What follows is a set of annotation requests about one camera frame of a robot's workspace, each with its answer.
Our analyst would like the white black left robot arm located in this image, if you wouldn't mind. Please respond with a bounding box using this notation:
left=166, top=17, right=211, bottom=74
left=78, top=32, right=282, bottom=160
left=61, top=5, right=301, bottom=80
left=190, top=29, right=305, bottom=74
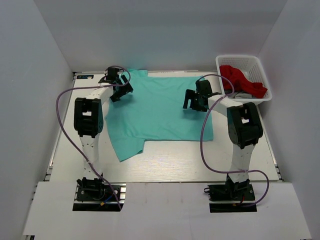
left=73, top=66, right=133, bottom=178

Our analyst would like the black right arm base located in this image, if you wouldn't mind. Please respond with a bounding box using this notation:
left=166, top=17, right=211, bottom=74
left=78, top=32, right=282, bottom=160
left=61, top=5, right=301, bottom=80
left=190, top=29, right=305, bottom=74
left=203, top=179, right=257, bottom=213

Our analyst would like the dark label sticker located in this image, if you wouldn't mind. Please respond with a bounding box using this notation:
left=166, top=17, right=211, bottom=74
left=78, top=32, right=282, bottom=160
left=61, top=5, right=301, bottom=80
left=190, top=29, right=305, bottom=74
left=76, top=74, right=94, bottom=80

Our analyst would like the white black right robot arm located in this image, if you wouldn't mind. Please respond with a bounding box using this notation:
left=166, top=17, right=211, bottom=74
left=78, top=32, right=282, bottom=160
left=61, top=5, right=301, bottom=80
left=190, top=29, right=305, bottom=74
left=183, top=80, right=263, bottom=200

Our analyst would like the red t shirt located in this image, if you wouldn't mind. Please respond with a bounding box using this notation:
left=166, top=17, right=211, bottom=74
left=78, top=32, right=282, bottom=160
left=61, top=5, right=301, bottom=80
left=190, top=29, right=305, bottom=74
left=219, top=65, right=268, bottom=99

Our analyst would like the grey t shirt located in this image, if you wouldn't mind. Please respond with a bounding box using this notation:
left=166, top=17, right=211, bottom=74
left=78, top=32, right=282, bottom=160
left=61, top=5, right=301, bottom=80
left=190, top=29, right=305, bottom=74
left=225, top=89, right=256, bottom=99

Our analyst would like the teal t shirt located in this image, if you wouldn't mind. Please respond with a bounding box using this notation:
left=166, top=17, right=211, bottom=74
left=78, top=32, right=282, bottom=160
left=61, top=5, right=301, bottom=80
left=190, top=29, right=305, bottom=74
left=105, top=69, right=214, bottom=162

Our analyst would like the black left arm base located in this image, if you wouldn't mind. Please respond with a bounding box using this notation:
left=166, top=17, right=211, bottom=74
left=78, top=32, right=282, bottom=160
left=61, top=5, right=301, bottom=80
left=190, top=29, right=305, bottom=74
left=72, top=177, right=126, bottom=212

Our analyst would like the white plastic basket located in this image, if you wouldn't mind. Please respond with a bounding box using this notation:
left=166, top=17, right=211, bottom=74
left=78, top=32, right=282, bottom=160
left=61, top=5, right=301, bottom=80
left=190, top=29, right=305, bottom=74
left=215, top=54, right=272, bottom=105

